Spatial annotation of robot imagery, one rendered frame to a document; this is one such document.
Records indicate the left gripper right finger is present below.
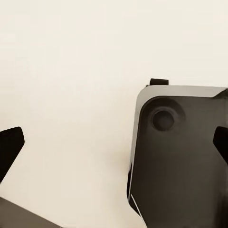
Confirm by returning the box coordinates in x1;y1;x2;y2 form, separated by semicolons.
213;126;228;165

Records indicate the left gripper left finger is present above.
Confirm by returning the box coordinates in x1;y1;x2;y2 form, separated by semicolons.
0;126;25;183

